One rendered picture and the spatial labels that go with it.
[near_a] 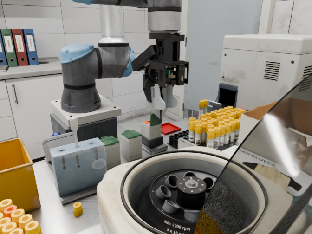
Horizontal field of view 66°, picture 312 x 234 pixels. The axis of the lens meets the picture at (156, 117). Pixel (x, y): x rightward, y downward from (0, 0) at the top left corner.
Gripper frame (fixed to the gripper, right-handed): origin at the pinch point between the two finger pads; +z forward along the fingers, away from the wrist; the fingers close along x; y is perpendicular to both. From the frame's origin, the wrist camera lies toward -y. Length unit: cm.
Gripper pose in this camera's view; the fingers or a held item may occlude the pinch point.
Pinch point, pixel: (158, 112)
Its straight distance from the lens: 63.9
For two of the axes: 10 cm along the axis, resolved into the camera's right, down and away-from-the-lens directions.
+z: 0.0, 9.4, 3.5
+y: 5.7, 2.9, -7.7
